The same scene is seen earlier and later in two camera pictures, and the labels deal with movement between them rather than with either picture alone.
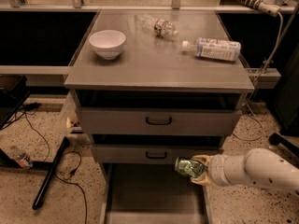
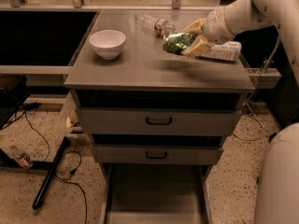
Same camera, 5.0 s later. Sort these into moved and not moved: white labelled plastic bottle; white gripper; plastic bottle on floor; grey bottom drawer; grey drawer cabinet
Moved: white gripper
Not moved: plastic bottle on floor; white labelled plastic bottle; grey bottom drawer; grey drawer cabinet
